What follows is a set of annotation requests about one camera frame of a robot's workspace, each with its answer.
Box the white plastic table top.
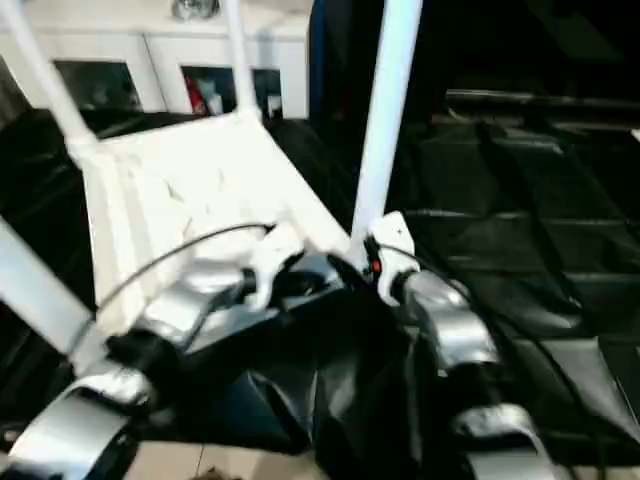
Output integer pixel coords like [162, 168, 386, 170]
[68, 106, 355, 352]

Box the white plastic table leg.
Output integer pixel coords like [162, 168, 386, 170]
[223, 0, 265, 120]
[0, 0, 100, 147]
[0, 213, 110, 377]
[347, 0, 427, 272]

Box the black mat cloth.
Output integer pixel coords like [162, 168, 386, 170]
[0, 107, 640, 469]

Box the grey metal bar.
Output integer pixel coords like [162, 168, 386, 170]
[443, 88, 640, 110]

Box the white glass-door cabinet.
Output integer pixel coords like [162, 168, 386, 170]
[0, 0, 312, 122]

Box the grey bundle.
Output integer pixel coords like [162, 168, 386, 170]
[170, 0, 222, 22]

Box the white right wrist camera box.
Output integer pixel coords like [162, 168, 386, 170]
[363, 208, 418, 305]

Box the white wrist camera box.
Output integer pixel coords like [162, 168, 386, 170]
[363, 208, 418, 305]
[246, 226, 307, 312]

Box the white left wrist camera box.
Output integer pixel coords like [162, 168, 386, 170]
[246, 226, 307, 312]

